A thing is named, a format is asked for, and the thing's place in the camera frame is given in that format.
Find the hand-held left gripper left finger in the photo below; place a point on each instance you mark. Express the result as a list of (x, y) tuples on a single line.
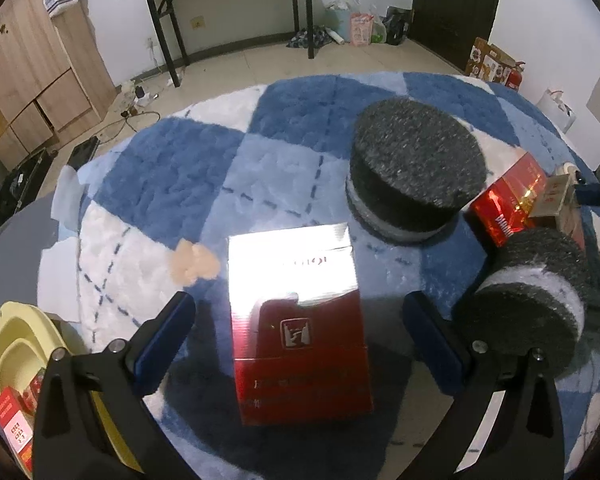
[(162, 340)]

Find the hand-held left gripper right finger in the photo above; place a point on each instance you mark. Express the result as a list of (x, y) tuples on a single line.
[(432, 342)]

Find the red and beige box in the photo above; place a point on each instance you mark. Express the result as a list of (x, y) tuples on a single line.
[(555, 200)]

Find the red cigarette box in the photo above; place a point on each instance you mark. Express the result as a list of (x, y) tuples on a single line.
[(300, 340), (505, 200)]

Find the yellow plastic basin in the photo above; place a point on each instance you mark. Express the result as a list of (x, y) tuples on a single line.
[(15, 345)]

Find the small red box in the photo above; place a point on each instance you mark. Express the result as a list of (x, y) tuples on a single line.
[(31, 392)]

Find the red fire extinguisher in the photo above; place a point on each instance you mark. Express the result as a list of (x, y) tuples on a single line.
[(515, 77)]

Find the grey bed sheet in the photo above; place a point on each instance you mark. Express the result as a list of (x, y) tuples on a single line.
[(10, 270)]

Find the printed cardboard box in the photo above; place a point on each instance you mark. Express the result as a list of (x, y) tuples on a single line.
[(490, 62)]

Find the red box white label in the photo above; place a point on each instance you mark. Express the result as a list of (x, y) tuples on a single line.
[(15, 427)]

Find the black flat case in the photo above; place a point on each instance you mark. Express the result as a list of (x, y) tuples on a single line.
[(82, 152)]

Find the black hard case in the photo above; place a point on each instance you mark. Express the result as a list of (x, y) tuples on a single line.
[(15, 190)]

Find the dark brown door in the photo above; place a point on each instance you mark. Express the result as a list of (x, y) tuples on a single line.
[(455, 5)]

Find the white power strip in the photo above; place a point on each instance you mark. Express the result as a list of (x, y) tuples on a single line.
[(135, 95)]

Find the blue white checkered blanket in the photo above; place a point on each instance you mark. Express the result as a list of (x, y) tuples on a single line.
[(290, 125)]

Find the black plastic bag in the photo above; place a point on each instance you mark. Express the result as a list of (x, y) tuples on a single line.
[(397, 25)]

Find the green white plastic bag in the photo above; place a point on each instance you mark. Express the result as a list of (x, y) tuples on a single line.
[(378, 32)]

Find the pink paper bag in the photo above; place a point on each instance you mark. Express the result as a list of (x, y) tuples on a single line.
[(361, 29)]

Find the wooden cabinet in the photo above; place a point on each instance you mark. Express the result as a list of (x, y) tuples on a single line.
[(45, 75)]

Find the dark cloth pile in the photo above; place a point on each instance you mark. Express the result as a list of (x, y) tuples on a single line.
[(307, 37)]

